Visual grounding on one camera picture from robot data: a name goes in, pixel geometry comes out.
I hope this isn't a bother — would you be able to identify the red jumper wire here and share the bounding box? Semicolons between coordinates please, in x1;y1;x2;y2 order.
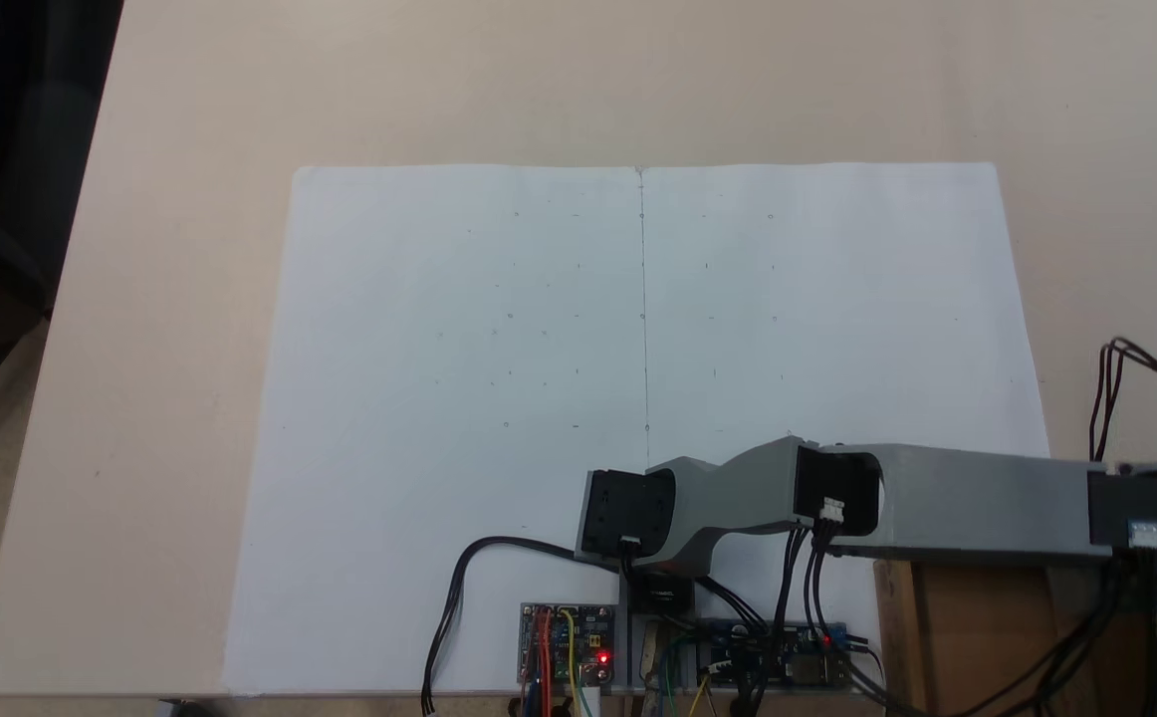
534;608;554;717

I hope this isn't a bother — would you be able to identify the green circuit board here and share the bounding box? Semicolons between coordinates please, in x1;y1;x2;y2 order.
518;601;618;689

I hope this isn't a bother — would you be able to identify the blue circuit board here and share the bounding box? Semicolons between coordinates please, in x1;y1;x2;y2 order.
696;617;854;691

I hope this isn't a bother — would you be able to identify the white paper sheet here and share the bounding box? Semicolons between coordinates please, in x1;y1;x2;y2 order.
222;164;651;696
638;161;1065;696

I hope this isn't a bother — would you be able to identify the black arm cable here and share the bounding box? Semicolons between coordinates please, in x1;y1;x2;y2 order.
694;526;840;717
877;550;1157;717
1088;337;1157;465

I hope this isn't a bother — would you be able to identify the yellow jumper wire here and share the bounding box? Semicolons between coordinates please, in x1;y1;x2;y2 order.
560;608;596;717

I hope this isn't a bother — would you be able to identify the brown cardboard box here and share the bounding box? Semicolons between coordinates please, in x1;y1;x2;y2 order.
872;556;1157;717

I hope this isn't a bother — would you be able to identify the black cable on table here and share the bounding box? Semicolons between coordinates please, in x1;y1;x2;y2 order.
421;536;629;716

